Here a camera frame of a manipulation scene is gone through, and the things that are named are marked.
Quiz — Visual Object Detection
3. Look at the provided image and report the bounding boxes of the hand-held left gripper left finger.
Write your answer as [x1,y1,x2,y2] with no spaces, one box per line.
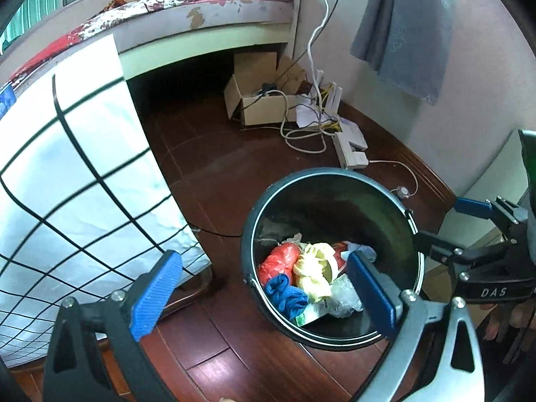
[42,249,185,402]

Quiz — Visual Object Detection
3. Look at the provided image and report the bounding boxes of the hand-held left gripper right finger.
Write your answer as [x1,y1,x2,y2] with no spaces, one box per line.
[345,251,486,402]

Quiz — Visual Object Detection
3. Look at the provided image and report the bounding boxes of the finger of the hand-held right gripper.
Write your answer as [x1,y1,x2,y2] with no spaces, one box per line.
[454,196,528,239]
[412,229,465,269]

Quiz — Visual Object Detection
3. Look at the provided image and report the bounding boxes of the clear plastic bag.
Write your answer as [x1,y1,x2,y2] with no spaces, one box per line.
[329,274,365,319]

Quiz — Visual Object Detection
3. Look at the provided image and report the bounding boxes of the red paper cup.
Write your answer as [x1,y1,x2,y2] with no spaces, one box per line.
[324,241,356,281]

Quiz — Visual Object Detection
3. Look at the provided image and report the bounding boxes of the cream cloth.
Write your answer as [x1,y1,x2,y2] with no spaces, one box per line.
[292,255,333,304]

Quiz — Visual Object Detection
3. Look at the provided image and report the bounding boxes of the green carton box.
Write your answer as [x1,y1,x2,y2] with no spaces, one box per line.
[295,301,331,327]

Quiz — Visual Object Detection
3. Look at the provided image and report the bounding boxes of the blue cloth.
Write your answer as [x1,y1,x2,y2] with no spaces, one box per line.
[264,273,310,319]

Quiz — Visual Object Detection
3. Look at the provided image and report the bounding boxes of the black trash bin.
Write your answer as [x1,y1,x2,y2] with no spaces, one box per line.
[240,167,425,352]

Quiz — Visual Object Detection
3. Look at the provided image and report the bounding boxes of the red plastic bag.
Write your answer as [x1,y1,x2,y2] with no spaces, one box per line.
[257,243,300,287]

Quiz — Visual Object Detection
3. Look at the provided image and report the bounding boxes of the person's right hand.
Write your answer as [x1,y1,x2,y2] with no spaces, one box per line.
[483,299,534,344]

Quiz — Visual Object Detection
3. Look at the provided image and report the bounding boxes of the white power strip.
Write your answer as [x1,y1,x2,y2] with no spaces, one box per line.
[333,130,369,170]

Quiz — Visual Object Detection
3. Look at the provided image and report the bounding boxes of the checked white tablecloth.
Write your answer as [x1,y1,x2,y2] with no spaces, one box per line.
[0,33,212,371]

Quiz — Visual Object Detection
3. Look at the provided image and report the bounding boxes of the white router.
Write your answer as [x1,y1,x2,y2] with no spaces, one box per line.
[312,69,344,114]

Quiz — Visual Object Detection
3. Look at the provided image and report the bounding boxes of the white paper sheets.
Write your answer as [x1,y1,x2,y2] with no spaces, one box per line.
[295,103,324,129]

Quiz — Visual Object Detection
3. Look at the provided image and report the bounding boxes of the grey hanging cloth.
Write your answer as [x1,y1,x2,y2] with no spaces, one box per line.
[349,0,455,105]

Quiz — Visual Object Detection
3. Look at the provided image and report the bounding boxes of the cardboard box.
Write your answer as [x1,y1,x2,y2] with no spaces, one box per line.
[223,51,313,127]

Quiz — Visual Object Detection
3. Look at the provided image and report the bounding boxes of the bed with floral sheet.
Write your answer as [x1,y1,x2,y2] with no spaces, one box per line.
[8,0,299,88]

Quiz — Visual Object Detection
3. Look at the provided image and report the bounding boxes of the window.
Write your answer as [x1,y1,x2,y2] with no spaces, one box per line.
[0,0,105,55]

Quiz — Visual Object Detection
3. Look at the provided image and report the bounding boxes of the white cable with switch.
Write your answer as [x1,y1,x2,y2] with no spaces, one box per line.
[366,159,419,198]

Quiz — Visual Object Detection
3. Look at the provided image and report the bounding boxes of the black floor cable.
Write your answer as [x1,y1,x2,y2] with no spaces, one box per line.
[186,221,246,238]

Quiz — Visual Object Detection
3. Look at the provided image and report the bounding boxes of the white coiled cable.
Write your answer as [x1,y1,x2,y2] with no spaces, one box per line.
[280,92,336,154]

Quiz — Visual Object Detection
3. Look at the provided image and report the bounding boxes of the black wall cable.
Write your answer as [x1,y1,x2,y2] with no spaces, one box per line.
[276,0,350,88]

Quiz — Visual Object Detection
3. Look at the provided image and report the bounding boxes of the white wall cable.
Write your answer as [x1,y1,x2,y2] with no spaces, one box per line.
[307,0,331,93]

